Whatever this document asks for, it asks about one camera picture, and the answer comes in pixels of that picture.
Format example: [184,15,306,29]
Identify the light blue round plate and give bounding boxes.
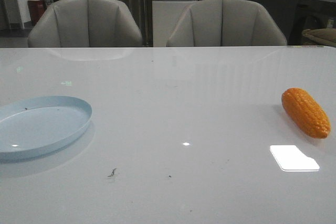
[1,95,92,161]

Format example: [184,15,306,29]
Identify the left grey upholstered chair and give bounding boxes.
[27,0,142,48]

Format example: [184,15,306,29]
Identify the beige cushion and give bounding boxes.
[302,28,335,47]

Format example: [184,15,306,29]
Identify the orange toy corn cob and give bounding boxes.
[281,88,331,139]

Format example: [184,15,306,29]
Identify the red bin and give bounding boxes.
[27,0,45,25]

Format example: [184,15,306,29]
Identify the grey upholstered chair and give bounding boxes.
[166,0,287,47]
[27,0,142,48]

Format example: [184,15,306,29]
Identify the right grey upholstered chair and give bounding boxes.
[166,0,287,47]

